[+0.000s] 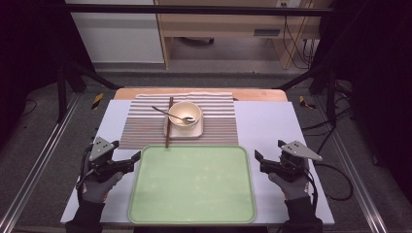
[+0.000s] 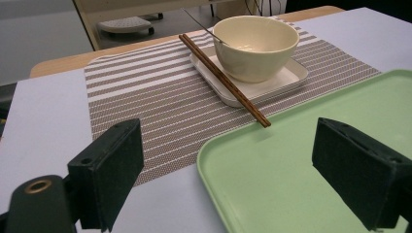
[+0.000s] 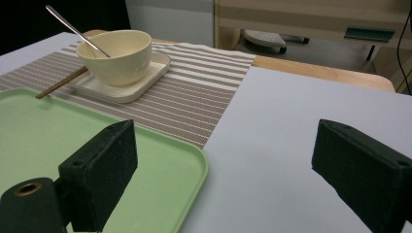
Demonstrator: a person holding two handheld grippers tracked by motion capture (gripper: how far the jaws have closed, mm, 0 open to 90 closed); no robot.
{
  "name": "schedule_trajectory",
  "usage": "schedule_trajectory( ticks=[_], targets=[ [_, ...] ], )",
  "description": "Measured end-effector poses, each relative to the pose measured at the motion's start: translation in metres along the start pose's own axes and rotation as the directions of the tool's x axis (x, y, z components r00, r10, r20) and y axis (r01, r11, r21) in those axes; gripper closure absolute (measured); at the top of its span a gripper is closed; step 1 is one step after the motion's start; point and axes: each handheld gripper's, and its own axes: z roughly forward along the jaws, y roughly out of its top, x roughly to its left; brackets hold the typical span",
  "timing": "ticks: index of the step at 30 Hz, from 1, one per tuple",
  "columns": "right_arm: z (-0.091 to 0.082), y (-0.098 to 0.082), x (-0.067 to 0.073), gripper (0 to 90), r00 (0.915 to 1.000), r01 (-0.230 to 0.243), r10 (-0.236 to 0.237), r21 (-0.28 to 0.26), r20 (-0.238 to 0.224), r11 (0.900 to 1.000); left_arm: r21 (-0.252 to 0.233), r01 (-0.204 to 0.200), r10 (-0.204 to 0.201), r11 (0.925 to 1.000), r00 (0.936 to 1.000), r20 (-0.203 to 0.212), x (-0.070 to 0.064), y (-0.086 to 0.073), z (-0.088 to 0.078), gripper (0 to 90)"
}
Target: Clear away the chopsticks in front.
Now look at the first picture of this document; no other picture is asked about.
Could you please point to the person's left hand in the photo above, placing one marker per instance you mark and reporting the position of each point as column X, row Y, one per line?
column 97, row 191

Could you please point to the person's right hand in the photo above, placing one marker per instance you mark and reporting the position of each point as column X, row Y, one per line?
column 294, row 189

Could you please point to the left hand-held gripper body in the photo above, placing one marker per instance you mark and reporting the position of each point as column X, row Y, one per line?
column 102, row 150

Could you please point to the dark green desk label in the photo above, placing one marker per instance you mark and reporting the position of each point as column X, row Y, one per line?
column 266, row 32

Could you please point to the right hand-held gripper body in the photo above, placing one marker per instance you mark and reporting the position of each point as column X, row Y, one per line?
column 298, row 150

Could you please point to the black curtain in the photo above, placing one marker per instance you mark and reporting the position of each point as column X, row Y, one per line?
column 382, row 64
column 26, row 48

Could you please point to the cream square plate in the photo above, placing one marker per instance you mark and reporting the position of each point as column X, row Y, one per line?
column 194, row 132

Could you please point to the black metal bar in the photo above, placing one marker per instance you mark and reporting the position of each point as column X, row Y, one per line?
column 194, row 9

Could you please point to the yellow black tape marker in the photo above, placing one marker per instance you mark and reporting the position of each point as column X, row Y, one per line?
column 97, row 101
column 302, row 101

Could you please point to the aluminium rail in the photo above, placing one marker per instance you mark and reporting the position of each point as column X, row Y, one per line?
column 353, row 168
column 42, row 155

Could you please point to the striped placemat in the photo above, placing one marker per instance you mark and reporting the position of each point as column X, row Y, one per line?
column 145, row 129

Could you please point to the metal spoon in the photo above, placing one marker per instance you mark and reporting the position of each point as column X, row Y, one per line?
column 175, row 116

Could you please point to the cream bowl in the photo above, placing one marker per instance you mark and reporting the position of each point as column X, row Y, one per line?
column 181, row 111

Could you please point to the green tray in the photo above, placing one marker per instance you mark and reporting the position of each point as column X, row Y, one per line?
column 191, row 187

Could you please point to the wooden table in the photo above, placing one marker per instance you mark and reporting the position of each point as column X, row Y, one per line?
column 259, row 94

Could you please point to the white cabinet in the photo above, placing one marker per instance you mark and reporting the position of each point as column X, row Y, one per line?
column 120, row 39

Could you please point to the wooden desk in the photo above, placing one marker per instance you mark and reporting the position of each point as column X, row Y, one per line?
column 226, row 29

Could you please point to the black metal stand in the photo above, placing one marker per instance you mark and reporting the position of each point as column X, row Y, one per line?
column 61, row 97
column 330, row 97

